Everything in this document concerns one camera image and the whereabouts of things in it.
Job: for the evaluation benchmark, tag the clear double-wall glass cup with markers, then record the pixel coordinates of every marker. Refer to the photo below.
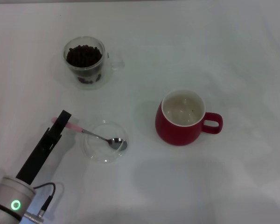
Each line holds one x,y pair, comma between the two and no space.
72,75

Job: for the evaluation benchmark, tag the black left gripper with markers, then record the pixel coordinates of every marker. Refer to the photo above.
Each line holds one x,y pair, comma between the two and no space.
37,158

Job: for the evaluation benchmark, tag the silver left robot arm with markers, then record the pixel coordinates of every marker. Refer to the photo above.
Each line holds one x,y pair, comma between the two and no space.
7,198

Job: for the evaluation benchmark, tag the red ceramic mug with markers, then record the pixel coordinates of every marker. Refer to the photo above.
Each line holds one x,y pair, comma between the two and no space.
170,130

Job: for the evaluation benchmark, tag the clear glass saucer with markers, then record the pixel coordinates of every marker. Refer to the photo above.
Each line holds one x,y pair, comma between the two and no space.
95,155

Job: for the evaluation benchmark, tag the coffee bean pile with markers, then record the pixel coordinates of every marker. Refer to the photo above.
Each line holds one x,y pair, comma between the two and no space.
84,56

